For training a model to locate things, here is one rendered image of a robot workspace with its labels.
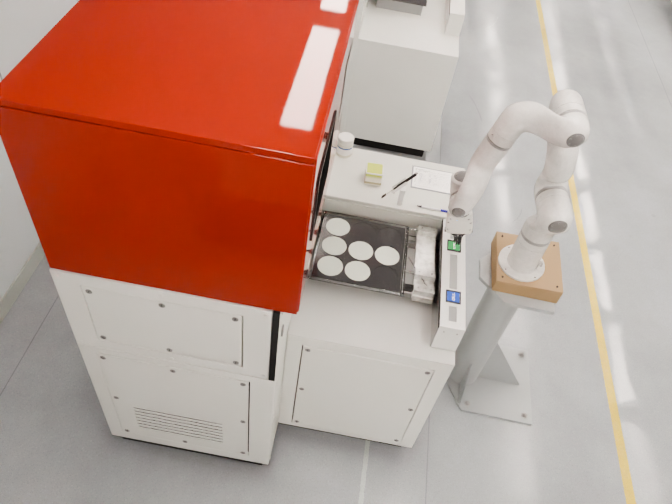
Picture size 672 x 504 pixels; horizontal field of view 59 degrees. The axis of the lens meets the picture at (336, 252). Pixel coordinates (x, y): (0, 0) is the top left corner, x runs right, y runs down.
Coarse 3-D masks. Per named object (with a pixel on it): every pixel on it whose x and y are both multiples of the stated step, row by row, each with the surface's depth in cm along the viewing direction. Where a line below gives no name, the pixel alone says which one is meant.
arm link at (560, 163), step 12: (564, 96) 186; (576, 96) 185; (552, 108) 188; (564, 108) 183; (576, 108) 181; (552, 144) 195; (552, 156) 196; (564, 156) 194; (576, 156) 195; (552, 168) 199; (564, 168) 197; (540, 180) 214; (552, 180) 203; (564, 180) 202; (540, 192) 215
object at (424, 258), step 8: (416, 232) 254; (416, 240) 249; (424, 240) 249; (432, 240) 249; (416, 248) 245; (424, 248) 246; (432, 248) 246; (416, 256) 242; (424, 256) 243; (432, 256) 243; (416, 264) 239; (424, 264) 240; (432, 264) 240; (416, 280) 234; (416, 296) 228
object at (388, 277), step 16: (352, 224) 247; (368, 224) 248; (384, 224) 249; (320, 240) 239; (352, 240) 241; (368, 240) 242; (384, 240) 243; (400, 240) 244; (320, 256) 233; (336, 256) 234; (400, 256) 238; (320, 272) 228; (384, 272) 232; (400, 272) 233; (384, 288) 226
